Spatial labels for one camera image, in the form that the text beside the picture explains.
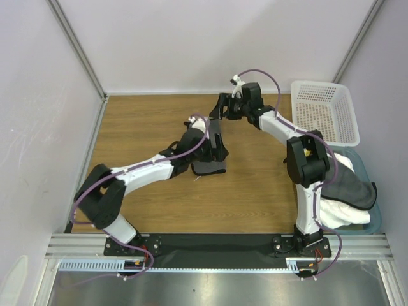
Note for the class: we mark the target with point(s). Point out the grey slotted cable duct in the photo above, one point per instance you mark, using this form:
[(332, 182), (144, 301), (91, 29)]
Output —
[(134, 266)]

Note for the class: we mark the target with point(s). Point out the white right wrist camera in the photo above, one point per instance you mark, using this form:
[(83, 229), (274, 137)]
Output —
[(237, 83)]

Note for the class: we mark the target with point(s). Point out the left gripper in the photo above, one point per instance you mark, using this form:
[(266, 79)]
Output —
[(213, 153)]

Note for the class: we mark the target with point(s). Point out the dark grey towel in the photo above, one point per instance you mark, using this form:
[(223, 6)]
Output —
[(306, 171)]

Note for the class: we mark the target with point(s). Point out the yellow towel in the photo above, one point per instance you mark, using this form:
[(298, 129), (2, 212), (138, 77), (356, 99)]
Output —
[(307, 152)]

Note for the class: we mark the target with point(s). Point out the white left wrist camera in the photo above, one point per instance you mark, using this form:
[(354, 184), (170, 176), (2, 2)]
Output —
[(200, 123)]

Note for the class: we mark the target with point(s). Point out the white perforated plastic basket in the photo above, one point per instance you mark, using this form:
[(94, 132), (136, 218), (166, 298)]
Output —
[(327, 107)]

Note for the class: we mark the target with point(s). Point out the clear teal plastic bin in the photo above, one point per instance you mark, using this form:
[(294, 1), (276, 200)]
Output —
[(365, 200)]

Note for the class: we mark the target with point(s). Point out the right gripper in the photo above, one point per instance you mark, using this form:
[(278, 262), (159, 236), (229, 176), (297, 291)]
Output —
[(227, 106)]

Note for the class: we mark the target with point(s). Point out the blue and grey towel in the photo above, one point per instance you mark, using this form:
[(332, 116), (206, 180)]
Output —
[(208, 168)]

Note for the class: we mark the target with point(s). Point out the aluminium frame rail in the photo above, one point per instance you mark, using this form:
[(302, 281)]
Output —
[(92, 245)]

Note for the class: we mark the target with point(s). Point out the aluminium corner post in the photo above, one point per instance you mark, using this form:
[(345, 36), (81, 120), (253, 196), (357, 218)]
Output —
[(363, 30), (75, 44)]

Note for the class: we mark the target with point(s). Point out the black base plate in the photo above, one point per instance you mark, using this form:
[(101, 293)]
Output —
[(228, 251)]

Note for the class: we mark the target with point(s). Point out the right aluminium corner post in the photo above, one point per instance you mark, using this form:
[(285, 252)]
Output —
[(363, 30)]

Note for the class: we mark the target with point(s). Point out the white towel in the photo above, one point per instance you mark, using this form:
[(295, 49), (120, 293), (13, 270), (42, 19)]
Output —
[(333, 211)]

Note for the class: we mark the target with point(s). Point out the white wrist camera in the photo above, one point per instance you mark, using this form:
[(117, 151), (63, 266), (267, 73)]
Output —
[(200, 123), (237, 83)]

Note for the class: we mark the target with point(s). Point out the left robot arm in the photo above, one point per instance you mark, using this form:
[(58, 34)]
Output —
[(101, 195)]

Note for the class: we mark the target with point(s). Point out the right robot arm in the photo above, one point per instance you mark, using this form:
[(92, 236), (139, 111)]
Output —
[(308, 229)]

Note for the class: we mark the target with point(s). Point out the left aluminium corner post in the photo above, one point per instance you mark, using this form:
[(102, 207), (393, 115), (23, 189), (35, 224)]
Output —
[(75, 44)]

